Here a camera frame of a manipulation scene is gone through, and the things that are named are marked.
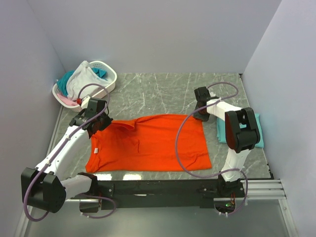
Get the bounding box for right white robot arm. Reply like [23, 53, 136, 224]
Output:
[194, 86, 260, 197]

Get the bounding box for white t shirt in basket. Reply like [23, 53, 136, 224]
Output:
[67, 61, 113, 101]

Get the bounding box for aluminium frame rail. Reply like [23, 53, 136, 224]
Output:
[35, 109, 285, 199]

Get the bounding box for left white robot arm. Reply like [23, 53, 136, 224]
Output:
[21, 98, 112, 213]

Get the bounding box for folded teal t shirt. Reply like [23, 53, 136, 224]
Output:
[216, 113, 264, 149]

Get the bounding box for white plastic laundry basket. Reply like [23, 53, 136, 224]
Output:
[52, 60, 117, 112]

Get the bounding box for teal t shirt in basket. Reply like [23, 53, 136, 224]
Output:
[57, 68, 107, 97]

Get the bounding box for pink t shirt in basket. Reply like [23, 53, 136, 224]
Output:
[57, 93, 78, 107]

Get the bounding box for orange t shirt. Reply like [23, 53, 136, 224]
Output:
[85, 114, 212, 173]

